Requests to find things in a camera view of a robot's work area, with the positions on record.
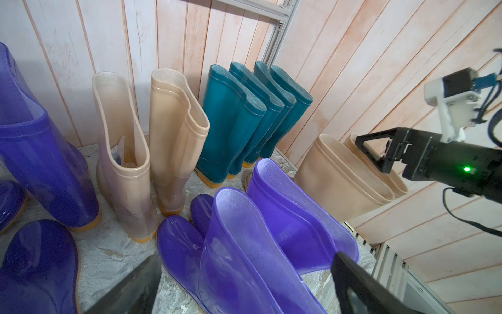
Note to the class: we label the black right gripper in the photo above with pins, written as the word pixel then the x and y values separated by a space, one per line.
pixel 469 169

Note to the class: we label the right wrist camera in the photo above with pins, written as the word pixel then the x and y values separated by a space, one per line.
pixel 461 98

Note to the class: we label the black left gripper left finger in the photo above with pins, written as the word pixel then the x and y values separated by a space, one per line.
pixel 136 293

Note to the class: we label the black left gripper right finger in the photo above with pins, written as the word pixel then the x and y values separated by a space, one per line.
pixel 358 292

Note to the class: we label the lilac purple boot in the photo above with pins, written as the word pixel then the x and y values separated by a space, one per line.
pixel 237 266
pixel 40 269

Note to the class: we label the large beige boot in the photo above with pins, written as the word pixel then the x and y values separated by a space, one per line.
pixel 392 179

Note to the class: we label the large purple boot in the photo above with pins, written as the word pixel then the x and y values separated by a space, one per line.
pixel 308 236

